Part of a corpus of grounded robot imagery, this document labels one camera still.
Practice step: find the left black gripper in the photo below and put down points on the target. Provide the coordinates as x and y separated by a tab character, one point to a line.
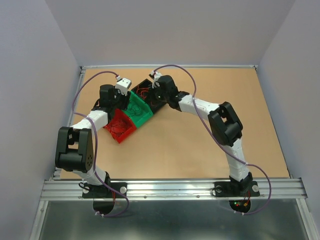
125	99

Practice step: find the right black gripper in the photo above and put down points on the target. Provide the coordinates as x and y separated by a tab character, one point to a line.
153	101

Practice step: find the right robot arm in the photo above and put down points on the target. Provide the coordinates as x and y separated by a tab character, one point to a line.
225	126

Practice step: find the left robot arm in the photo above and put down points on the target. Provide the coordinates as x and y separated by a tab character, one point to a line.
75	149

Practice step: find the black plastic bin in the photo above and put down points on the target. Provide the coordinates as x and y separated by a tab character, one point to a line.
144	91

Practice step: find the green plastic bin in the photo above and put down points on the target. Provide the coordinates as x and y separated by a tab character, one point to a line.
138	111

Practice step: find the red plastic bin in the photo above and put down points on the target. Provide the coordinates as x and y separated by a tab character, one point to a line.
120	127

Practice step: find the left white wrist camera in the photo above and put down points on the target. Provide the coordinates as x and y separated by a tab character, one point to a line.
122	85

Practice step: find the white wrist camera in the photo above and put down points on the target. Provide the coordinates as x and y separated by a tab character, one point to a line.
155	76
122	85

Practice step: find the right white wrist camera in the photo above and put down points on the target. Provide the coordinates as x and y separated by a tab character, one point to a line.
155	76

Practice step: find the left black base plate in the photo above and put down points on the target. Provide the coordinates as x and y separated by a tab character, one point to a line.
90	191

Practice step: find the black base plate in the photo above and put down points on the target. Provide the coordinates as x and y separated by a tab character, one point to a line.
225	188
90	191

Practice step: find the aluminium mounting rail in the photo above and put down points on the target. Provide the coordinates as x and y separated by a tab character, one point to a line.
169	190

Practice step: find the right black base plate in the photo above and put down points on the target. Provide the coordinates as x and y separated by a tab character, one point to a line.
225	188

